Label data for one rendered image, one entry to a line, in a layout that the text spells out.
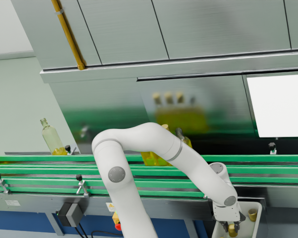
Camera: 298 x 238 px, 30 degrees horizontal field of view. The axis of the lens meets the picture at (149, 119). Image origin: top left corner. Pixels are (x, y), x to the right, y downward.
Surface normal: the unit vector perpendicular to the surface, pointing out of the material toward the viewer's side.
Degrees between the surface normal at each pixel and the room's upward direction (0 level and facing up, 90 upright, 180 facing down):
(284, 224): 0
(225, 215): 92
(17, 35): 90
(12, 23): 90
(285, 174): 90
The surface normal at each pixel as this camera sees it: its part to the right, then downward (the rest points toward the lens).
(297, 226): -0.28, -0.79
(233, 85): -0.31, 0.62
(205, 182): -0.33, 0.01
